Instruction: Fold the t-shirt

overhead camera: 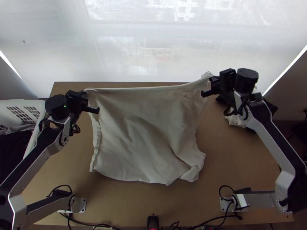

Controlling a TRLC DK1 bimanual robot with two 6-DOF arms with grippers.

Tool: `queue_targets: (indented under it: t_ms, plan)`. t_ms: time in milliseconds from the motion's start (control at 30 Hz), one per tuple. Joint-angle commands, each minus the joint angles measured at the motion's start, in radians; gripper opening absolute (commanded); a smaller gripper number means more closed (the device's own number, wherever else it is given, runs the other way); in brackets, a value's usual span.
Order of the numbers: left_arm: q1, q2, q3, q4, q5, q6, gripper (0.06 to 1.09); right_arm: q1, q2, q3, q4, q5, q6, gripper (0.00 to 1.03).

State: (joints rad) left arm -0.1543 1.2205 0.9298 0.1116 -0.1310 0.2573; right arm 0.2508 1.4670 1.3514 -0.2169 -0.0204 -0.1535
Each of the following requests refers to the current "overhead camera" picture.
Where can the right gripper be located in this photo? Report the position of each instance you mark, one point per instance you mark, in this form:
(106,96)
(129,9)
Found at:
(224,89)

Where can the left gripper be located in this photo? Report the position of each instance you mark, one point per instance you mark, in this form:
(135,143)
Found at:
(76,101)

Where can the white t-shirt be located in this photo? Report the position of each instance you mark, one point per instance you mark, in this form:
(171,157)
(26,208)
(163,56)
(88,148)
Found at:
(144,134)

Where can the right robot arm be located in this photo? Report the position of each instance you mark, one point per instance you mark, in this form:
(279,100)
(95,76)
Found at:
(268,129)

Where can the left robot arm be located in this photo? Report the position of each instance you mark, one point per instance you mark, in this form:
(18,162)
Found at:
(45,143)

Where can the white garment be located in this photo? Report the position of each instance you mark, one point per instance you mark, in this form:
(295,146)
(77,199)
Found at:
(233,121)

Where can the white laundry basket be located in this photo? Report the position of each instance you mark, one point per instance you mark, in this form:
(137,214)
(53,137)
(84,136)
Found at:
(21,112)

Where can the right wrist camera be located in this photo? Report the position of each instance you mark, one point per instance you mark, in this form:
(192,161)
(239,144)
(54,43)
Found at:
(227,73)

